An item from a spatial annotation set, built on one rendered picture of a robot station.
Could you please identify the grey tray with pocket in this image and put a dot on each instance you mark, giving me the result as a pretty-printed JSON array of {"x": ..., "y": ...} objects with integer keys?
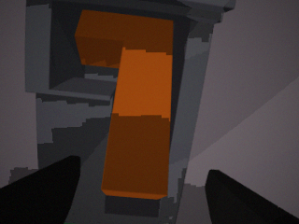
[{"x": 74, "y": 101}]

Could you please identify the orange l-shaped part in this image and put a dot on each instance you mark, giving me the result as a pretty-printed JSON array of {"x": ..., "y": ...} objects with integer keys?
[{"x": 136, "y": 162}]

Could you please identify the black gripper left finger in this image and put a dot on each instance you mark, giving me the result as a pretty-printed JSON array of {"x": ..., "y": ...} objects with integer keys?
[{"x": 43, "y": 197}]

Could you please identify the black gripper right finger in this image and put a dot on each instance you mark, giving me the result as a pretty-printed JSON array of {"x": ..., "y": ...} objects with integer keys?
[{"x": 231, "y": 203}]

